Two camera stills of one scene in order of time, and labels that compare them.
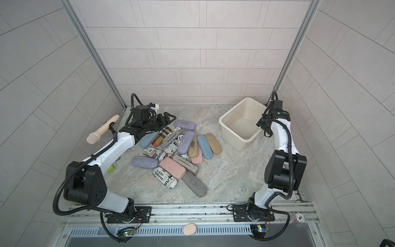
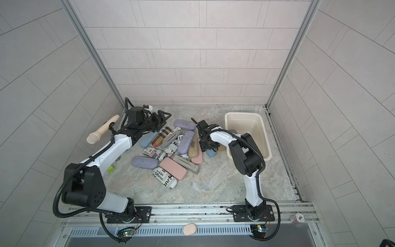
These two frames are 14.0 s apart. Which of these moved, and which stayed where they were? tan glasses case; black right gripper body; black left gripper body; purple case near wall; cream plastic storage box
Moved: black right gripper body; cream plastic storage box
Stayed: purple case near wall; black left gripper body; tan glasses case
